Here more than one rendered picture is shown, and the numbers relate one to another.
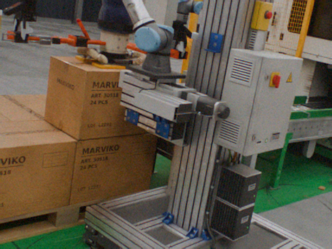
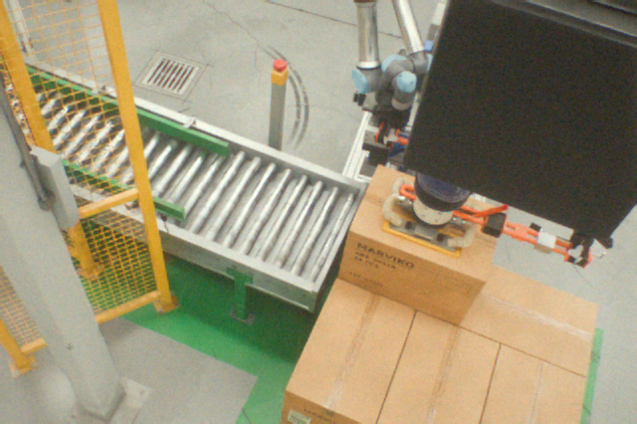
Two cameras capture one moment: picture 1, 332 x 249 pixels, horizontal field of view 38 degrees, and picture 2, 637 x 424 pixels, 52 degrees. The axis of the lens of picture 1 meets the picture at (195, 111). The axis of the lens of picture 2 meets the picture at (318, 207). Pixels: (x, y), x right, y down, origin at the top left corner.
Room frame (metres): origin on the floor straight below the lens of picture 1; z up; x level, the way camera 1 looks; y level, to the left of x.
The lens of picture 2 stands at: (4.12, 1.81, 3.18)
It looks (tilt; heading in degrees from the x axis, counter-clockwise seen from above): 53 degrees down; 241
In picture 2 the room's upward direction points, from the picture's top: 9 degrees clockwise
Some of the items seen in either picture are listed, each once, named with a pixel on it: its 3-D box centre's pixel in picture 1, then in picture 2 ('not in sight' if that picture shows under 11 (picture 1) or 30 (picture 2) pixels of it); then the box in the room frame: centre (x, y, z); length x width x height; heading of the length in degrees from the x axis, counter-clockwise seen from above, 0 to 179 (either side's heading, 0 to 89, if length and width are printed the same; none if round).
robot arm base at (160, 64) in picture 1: (157, 60); not in sight; (2.41, 0.23, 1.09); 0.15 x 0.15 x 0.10
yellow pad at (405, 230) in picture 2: (103, 57); (423, 233); (2.96, 0.63, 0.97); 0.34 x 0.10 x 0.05; 137
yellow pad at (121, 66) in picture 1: (121, 63); not in sight; (2.83, 0.49, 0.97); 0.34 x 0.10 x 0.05; 137
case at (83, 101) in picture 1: (107, 95); (419, 244); (2.89, 0.56, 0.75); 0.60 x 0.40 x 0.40; 137
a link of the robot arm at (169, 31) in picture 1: (160, 38); not in sight; (2.40, 0.24, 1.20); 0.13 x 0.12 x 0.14; 165
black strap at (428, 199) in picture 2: (117, 24); (443, 183); (2.89, 0.56, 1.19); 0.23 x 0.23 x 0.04
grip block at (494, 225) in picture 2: (77, 41); (494, 223); (2.71, 0.73, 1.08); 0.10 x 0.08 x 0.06; 47
